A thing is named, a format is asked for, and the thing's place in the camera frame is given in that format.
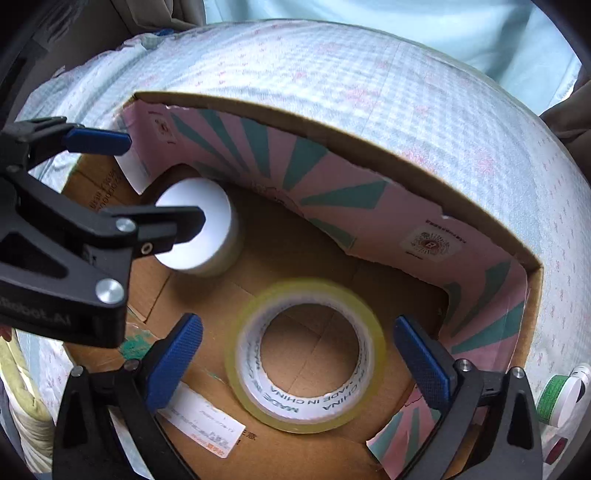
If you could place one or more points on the white jar with green label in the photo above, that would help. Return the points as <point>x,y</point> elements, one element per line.
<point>556,397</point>

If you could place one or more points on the white jar with white lid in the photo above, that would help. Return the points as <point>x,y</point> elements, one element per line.
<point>205,194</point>

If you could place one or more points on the clear yellowish tape roll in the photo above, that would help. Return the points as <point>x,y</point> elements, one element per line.
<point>247,369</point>

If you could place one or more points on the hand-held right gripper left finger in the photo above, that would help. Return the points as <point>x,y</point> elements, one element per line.
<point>175,364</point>

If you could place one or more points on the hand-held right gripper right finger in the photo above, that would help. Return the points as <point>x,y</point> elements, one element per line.
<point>422,364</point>

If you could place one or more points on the brown curtain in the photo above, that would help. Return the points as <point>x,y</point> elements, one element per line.
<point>568,120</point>
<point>152,14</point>

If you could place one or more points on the light blue hanging cloth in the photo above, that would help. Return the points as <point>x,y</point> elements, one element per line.
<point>369,18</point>

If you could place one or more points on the small blue object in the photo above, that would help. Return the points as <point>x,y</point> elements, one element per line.
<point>162,33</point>

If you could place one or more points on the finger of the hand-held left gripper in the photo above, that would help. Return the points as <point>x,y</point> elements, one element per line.
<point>161,224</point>
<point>97,141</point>

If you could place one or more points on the yellowish quilted cloth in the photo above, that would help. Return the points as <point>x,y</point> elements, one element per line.
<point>23,392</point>

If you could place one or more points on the small red object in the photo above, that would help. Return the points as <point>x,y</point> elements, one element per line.
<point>557,450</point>

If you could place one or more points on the patterned cardboard box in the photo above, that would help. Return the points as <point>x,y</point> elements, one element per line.
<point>300,258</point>

